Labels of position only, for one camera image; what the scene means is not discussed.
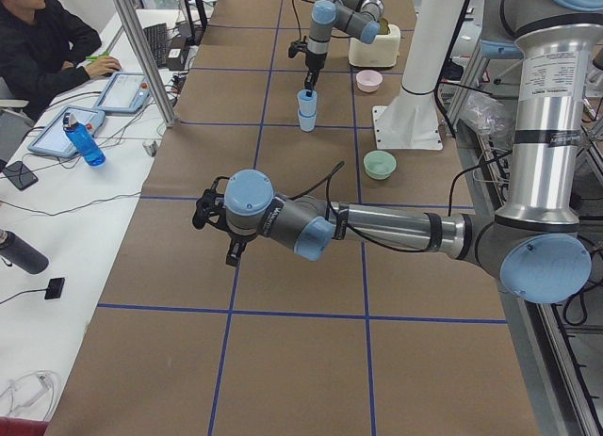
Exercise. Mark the small black square device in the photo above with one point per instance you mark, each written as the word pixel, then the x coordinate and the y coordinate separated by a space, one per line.
pixel 54 288

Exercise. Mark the cream toaster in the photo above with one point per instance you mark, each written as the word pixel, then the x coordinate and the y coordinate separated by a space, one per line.
pixel 383 52

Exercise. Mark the dark grey thermos bottle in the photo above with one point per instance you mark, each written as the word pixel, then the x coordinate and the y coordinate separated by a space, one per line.
pixel 21 254

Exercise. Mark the white camera stand post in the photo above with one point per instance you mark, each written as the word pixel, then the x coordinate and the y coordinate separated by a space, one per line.
pixel 410 121

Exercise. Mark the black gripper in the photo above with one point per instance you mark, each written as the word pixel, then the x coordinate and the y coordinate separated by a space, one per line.
pixel 238 238
pixel 313 61

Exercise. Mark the teach pendant tablet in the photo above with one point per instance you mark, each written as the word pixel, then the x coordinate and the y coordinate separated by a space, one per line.
pixel 52 140
pixel 124 93

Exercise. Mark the aluminium frame post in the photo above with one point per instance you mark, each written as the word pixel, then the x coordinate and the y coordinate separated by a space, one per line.
pixel 142 51

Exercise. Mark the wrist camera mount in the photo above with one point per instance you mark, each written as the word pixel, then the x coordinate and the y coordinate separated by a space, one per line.
pixel 210 208
pixel 297 47

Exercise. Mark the far teach pendant tablet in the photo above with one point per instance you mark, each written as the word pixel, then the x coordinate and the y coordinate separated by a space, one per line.
pixel 124 93

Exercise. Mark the person in black hoodie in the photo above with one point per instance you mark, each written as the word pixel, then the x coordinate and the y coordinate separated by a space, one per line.
pixel 43 52

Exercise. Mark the blue water bottle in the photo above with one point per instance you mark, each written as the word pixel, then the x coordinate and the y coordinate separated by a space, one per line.
pixel 82 140

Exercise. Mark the near teach pendant tablet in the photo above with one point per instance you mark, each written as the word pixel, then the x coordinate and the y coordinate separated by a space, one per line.
pixel 52 140

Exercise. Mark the black smartphone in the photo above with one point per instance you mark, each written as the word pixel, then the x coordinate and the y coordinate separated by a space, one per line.
pixel 20 175

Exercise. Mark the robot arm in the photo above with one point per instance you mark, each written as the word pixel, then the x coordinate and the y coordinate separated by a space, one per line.
pixel 359 19
pixel 531 243

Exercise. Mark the clear plastic bag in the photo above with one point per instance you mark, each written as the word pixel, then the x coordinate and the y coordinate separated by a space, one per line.
pixel 489 119

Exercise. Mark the brown paper table cover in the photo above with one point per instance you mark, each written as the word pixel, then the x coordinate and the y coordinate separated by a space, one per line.
pixel 364 341

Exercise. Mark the green bowl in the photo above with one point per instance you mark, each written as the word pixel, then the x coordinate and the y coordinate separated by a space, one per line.
pixel 379 165

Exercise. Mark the blue cup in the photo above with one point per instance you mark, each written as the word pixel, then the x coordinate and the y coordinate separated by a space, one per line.
pixel 307 102
pixel 307 122

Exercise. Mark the black keyboard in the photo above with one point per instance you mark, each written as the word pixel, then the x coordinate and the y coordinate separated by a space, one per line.
pixel 157 39

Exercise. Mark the pink bowl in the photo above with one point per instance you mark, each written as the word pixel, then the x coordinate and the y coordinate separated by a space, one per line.
pixel 368 81

